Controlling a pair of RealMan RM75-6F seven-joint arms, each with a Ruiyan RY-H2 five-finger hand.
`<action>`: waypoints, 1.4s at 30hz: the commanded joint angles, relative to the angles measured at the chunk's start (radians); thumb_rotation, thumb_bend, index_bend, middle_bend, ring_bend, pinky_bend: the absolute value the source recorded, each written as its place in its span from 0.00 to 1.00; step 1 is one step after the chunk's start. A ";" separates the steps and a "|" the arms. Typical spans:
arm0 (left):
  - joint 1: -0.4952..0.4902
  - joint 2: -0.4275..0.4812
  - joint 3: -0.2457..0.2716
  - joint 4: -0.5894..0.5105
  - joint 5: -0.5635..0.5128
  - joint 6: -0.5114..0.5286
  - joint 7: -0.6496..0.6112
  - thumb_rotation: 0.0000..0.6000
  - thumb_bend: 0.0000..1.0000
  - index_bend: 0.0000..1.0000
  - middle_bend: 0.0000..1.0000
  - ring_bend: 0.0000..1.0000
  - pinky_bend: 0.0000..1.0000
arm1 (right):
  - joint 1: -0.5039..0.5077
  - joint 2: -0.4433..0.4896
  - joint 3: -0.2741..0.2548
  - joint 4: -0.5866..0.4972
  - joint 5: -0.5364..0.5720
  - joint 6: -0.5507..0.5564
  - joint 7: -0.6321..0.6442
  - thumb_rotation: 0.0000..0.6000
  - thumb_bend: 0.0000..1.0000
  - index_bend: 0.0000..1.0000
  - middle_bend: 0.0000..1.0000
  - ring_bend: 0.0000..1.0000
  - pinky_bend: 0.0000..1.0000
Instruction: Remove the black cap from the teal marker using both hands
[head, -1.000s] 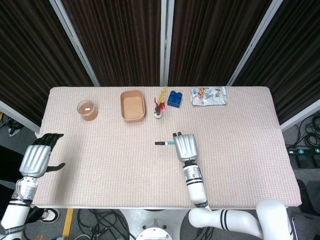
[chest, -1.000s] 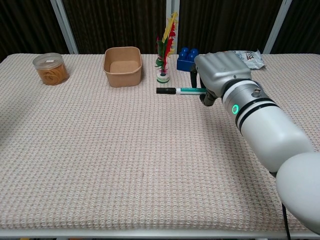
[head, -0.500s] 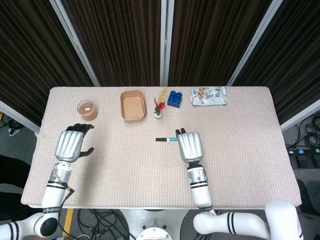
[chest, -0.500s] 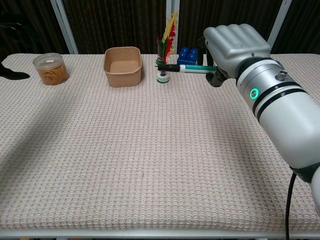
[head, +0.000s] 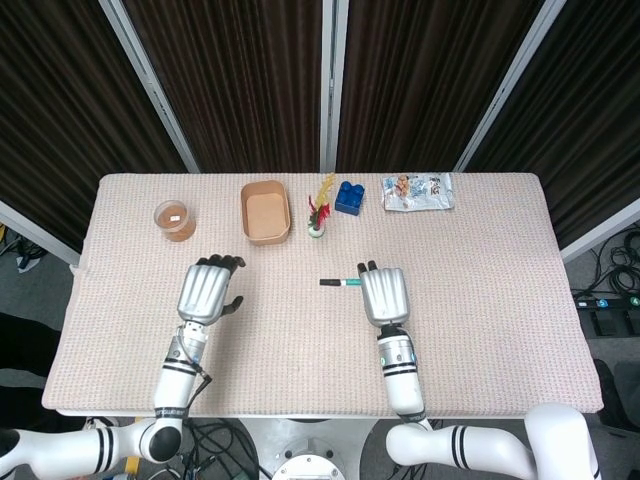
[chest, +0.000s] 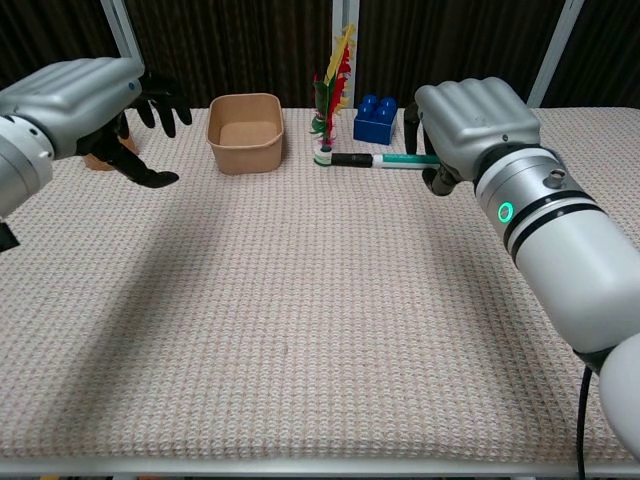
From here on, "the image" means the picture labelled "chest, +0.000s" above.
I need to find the grey metal partition post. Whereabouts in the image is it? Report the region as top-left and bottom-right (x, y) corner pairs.
(99, 0), (146, 65)
(527, 0), (586, 109)
(332, 0), (361, 109)

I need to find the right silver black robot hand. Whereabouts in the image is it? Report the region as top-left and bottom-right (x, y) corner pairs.
(403, 77), (544, 197)

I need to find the brown paper box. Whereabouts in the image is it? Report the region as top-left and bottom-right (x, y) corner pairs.
(206, 92), (285, 176)

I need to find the dark ribbed partition panel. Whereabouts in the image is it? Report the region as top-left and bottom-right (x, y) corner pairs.
(544, 0), (640, 109)
(357, 0), (569, 109)
(0, 0), (121, 94)
(119, 0), (335, 109)

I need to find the black marker cap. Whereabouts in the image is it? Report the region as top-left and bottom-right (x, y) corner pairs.
(330, 152), (374, 169)

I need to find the blue toy building block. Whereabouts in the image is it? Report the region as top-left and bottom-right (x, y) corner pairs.
(352, 93), (399, 147)

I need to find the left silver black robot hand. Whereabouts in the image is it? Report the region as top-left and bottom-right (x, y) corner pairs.
(0, 56), (194, 190)

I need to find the green white marker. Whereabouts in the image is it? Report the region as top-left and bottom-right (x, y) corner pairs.
(370, 152), (442, 170)

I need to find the colourful feather shuttlecock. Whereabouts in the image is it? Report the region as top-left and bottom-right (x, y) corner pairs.
(309, 23), (357, 168)

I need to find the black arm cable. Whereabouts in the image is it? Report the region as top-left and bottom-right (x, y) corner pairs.
(574, 349), (601, 480)

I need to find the pink woven tablecloth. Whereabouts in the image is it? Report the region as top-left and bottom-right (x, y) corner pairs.
(0, 106), (640, 464)

